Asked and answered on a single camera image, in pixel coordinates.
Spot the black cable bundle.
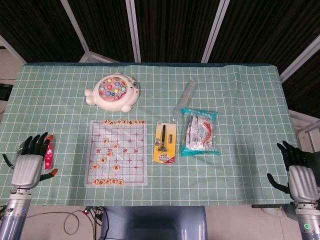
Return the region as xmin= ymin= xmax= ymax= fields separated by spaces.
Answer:
xmin=88 ymin=206 xmax=107 ymax=240

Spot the red sachet packet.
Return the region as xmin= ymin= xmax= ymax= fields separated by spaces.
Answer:
xmin=43 ymin=141 xmax=55 ymax=171

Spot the white floor cable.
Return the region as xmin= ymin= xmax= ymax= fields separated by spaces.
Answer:
xmin=24 ymin=209 xmax=96 ymax=236

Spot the black device box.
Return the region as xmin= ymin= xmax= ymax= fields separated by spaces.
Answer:
xmin=0 ymin=83 xmax=13 ymax=101

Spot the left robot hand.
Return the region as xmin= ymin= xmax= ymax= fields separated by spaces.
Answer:
xmin=11 ymin=131 xmax=59 ymax=190

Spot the teal snack bag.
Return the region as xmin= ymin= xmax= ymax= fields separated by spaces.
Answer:
xmin=180 ymin=107 xmax=221 ymax=157

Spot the yellow razor blister pack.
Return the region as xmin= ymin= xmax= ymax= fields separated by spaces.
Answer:
xmin=152 ymin=121 xmax=178 ymax=165

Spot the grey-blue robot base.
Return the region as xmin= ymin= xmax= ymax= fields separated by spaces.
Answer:
xmin=99 ymin=206 xmax=209 ymax=240

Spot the white metal rack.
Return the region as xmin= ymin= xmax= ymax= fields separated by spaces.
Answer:
xmin=288 ymin=109 xmax=320 ymax=153

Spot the clear plastic tube bag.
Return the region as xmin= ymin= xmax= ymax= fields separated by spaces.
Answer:
xmin=172 ymin=78 xmax=198 ymax=124

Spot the clear plastic chess board sheet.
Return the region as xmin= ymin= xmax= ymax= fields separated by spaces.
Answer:
xmin=84 ymin=119 xmax=148 ymax=189

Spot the white partition frame post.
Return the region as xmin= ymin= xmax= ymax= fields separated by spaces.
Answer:
xmin=0 ymin=34 xmax=27 ymax=65
xmin=201 ymin=0 xmax=231 ymax=63
xmin=125 ymin=0 xmax=142 ymax=63
xmin=59 ymin=0 xmax=121 ymax=63
xmin=279 ymin=34 xmax=320 ymax=82

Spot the white fishing game toy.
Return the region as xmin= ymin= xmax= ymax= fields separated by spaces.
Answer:
xmin=83 ymin=72 xmax=140 ymax=113

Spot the black cable in clear bag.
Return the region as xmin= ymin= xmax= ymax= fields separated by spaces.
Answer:
xmin=2 ymin=139 xmax=29 ymax=170

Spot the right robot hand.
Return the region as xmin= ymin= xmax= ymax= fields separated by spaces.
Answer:
xmin=266 ymin=140 xmax=320 ymax=204

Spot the green checked tablecloth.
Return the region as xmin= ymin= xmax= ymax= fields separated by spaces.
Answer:
xmin=0 ymin=62 xmax=301 ymax=207

